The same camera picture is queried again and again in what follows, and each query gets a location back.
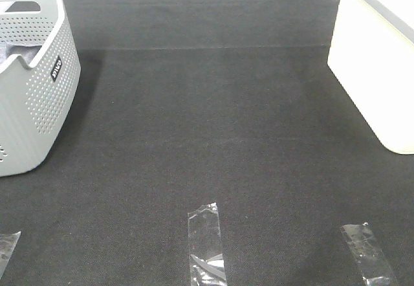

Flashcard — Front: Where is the grey towel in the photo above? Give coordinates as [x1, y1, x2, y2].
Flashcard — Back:
[1, 43, 41, 64]

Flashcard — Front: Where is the black table mat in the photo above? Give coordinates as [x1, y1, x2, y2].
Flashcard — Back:
[1, 0, 413, 285]

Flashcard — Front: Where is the middle clear tape strip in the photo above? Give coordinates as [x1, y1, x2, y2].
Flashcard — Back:
[188, 203, 228, 285]

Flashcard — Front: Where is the clear tape strip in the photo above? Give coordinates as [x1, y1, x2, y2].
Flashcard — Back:
[340, 223, 400, 286]
[0, 232, 21, 278]
[188, 203, 228, 285]

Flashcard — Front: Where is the grey perforated laundry basket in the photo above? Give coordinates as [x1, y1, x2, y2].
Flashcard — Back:
[1, 0, 81, 177]

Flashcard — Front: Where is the cream plastic storage bin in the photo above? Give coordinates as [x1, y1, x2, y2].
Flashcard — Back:
[327, 0, 413, 155]

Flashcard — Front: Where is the right clear tape strip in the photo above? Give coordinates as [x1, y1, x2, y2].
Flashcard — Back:
[340, 223, 400, 286]

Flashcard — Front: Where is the left clear tape strip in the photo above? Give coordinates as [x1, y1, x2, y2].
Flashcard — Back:
[0, 232, 21, 278]

